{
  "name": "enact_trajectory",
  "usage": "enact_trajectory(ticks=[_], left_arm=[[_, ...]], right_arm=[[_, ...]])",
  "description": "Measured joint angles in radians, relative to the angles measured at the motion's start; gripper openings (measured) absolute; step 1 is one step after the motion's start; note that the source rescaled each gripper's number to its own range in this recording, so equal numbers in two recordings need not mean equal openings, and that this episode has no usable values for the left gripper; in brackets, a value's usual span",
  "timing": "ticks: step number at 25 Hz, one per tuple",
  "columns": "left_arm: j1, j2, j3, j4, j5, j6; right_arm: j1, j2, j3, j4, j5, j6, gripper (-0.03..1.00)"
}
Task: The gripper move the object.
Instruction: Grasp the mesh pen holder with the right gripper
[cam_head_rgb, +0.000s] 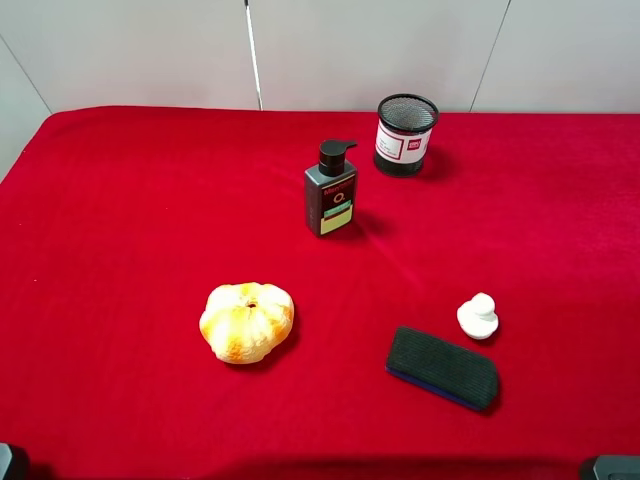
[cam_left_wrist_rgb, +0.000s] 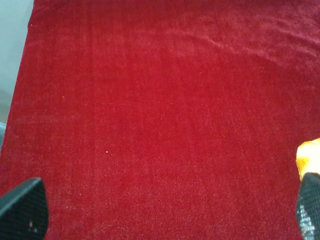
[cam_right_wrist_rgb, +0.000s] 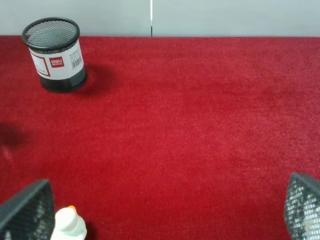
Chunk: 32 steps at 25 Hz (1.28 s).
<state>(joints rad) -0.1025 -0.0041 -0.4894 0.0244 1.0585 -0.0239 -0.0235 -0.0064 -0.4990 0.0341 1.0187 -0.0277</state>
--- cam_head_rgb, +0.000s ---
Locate black device bottom left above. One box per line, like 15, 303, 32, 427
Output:
0, 443, 29, 480

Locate dark grey pump bottle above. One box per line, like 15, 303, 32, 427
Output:
304, 139, 358, 237

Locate black mesh pen holder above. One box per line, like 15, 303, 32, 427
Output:
374, 93, 440, 178

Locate small white duck figurine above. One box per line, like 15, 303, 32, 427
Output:
456, 292, 499, 340

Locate black device bottom right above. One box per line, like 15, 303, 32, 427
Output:
579, 455, 640, 480

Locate black device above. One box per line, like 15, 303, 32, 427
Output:
0, 443, 29, 480
579, 455, 640, 480

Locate orange pumpkin-shaped bread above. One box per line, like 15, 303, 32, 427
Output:
199, 282, 295, 365

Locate thin metal wall rod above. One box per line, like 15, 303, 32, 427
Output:
243, 0, 264, 111

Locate black whiteboard eraser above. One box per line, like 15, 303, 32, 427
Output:
385, 326, 499, 411

